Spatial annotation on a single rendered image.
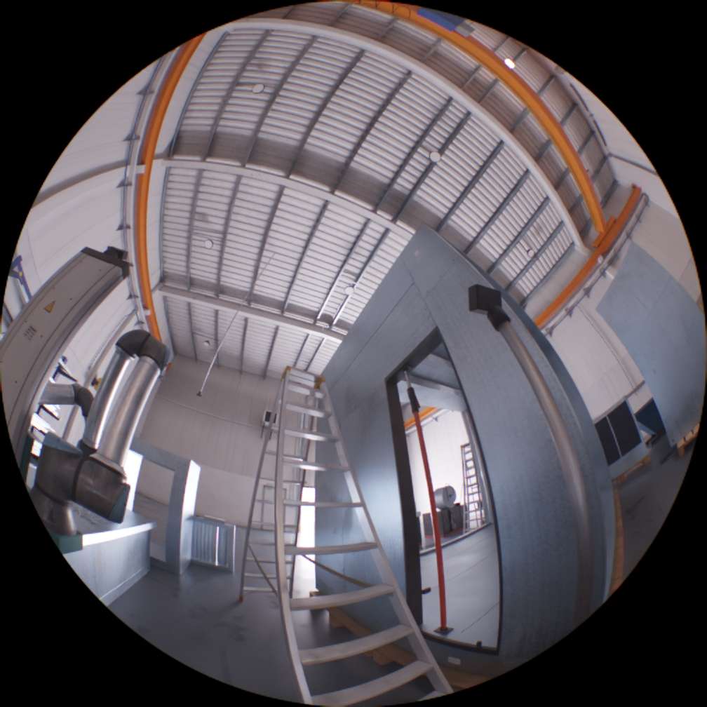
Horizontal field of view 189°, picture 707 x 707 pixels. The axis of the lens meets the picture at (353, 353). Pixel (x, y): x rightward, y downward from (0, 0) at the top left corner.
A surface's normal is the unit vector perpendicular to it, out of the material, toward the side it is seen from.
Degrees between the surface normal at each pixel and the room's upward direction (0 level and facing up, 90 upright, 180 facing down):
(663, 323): 90
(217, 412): 90
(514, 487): 90
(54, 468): 90
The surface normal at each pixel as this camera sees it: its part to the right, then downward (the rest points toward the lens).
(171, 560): 0.45, -0.61
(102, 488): 0.81, -0.51
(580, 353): -0.89, -0.28
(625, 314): -0.99, -0.05
